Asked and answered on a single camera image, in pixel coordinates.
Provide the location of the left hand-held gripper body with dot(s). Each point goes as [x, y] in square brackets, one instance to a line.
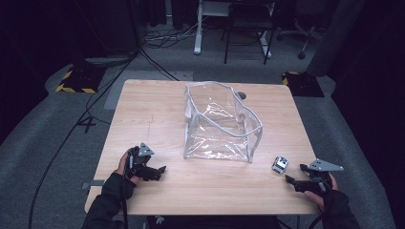
[140, 156]

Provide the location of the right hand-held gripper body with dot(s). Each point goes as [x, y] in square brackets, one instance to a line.
[318, 173]

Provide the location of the small white grey toy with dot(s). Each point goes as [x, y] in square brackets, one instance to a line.
[280, 164]

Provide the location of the clear plastic bag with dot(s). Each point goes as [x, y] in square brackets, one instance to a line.
[219, 127]

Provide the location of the person's left hand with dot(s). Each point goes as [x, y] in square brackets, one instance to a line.
[121, 165]

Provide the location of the person's right hand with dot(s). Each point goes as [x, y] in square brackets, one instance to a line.
[315, 198]

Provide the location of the grey tape strip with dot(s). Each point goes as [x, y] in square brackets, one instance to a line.
[95, 183]

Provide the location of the black tape cross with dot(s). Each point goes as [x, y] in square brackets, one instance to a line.
[88, 124]

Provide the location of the black yellow striped stand base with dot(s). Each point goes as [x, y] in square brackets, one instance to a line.
[302, 84]
[81, 79]

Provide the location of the dark round table grommet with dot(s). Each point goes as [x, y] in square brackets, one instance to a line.
[242, 95]

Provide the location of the grey flat stand base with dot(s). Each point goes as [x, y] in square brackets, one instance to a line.
[108, 60]

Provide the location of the grey office chair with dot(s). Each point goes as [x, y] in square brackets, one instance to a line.
[305, 43]

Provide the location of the grey curtain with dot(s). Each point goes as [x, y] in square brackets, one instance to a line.
[334, 38]

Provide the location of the black metal chair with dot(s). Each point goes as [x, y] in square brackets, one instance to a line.
[248, 24]

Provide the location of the white desk frame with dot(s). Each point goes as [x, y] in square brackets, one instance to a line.
[198, 38]

